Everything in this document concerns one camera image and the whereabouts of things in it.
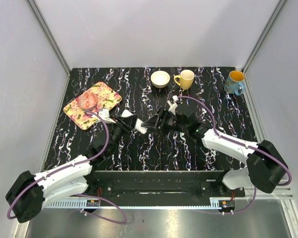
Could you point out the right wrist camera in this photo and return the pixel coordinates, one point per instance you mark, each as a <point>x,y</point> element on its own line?
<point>173,105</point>

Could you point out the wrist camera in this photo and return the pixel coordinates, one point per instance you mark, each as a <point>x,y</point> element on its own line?
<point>173,105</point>
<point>104,114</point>

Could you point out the left aluminium frame post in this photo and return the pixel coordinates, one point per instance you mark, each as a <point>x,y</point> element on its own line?
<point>48,34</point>

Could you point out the cream ceramic bowl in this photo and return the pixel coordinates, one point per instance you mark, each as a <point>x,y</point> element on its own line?
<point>160,79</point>

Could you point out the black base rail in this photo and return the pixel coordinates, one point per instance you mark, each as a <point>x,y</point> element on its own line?
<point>139,189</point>

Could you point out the right aluminium frame post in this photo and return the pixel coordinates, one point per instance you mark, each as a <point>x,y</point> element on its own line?
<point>264,34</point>

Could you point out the blue butterfly mug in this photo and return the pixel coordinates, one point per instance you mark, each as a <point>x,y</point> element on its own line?
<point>234,83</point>

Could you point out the yellow mug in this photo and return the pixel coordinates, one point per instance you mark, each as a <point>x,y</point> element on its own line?
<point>185,79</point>

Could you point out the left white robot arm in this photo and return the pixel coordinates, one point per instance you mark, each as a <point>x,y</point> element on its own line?
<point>31,193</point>

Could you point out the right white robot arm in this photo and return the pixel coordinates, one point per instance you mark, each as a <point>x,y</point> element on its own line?
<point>265,166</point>

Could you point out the white remote control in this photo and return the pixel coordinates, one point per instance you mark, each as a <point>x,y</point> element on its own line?
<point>139,122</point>

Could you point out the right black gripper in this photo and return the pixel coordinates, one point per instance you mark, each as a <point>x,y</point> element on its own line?
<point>152,122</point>

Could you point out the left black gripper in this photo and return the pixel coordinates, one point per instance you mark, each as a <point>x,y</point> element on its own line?
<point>130,120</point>

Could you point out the aluminium frame post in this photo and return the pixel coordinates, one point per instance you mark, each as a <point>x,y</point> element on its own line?
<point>264,34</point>
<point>48,34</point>

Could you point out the pink patterned small bowl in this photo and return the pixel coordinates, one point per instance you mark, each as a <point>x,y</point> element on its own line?
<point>87,100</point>

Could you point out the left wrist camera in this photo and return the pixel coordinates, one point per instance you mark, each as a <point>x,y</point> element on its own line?
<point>104,114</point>

